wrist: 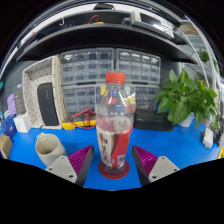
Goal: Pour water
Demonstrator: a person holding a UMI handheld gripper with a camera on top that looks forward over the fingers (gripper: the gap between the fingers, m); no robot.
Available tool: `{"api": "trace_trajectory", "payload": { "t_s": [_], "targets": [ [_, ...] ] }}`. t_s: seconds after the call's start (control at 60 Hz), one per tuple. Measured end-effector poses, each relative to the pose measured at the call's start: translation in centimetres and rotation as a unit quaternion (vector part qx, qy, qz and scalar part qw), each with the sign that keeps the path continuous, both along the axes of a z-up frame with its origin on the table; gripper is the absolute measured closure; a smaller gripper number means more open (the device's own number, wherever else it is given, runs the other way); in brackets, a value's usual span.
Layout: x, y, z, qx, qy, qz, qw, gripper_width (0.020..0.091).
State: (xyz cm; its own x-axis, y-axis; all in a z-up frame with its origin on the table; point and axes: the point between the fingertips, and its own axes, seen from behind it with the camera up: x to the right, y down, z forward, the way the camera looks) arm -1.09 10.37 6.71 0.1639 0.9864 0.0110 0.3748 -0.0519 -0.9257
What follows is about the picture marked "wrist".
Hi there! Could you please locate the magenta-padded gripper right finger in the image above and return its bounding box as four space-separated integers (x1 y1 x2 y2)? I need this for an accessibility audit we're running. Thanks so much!
131 144 182 187

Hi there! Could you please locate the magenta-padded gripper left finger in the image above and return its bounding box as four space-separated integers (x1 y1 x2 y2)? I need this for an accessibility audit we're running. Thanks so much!
44 144 95 187

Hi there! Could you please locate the clear red-capped drink bottle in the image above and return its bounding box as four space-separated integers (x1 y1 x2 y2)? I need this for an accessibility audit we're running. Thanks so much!
95 72 135 177

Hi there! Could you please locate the cream and grey mug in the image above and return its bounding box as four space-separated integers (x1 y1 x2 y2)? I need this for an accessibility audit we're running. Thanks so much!
34 132 68 168

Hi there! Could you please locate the yellow multimeter with red leads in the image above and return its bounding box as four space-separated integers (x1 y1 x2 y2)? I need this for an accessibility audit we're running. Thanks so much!
61 108 98 131

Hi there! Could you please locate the flat black case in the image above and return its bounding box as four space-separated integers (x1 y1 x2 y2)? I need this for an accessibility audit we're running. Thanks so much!
133 108 175 132

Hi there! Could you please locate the white plug adapter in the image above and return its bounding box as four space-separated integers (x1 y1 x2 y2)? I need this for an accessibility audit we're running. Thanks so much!
201 127 215 150

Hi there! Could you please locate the white cardboard box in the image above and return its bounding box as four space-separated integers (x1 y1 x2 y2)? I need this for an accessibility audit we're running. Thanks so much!
13 113 33 134

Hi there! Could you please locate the green potted plant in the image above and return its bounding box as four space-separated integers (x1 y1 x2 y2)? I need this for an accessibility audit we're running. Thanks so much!
153 68 221 129

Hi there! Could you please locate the grey small-parts drawer cabinet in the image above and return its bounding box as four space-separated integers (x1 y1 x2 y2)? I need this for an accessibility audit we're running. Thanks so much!
61 84 101 118
59 48 116 87
114 48 162 85
134 84 159 111

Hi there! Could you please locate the dark grey upright box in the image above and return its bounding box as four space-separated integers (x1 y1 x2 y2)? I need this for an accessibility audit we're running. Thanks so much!
13 83 27 116

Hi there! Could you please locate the purple plastic bag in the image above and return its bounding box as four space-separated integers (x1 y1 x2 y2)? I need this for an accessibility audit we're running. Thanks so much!
6 92 18 118

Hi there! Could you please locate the white dotted storage tray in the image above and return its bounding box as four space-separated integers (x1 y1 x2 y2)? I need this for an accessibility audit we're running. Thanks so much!
21 55 64 130

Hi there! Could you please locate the white wire shelf rack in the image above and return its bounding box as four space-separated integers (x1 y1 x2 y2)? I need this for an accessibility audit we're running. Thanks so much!
176 18 224 101

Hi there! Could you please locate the dark wall shelf unit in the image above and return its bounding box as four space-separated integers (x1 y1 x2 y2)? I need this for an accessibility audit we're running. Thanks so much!
8 3 201 66

